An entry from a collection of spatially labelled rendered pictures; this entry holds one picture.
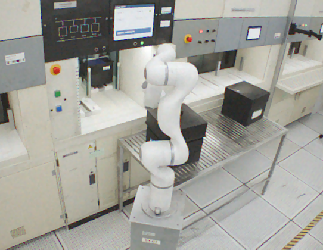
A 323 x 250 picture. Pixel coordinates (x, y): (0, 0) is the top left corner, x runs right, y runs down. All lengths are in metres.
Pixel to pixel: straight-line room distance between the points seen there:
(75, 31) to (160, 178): 0.91
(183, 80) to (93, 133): 0.98
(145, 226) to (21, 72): 1.04
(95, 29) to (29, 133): 0.72
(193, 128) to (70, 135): 0.79
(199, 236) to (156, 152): 1.32
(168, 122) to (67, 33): 0.77
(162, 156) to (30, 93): 0.83
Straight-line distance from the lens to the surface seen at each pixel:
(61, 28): 1.69
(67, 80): 1.80
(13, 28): 1.62
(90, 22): 1.75
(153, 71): 1.21
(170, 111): 1.28
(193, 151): 1.94
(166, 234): 1.65
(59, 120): 1.90
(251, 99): 2.41
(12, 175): 2.00
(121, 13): 1.83
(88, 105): 2.30
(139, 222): 1.59
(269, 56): 3.19
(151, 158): 1.37
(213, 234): 2.59
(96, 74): 2.48
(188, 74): 1.24
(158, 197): 1.55
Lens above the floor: 1.98
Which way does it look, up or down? 32 degrees down
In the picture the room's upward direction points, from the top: 6 degrees clockwise
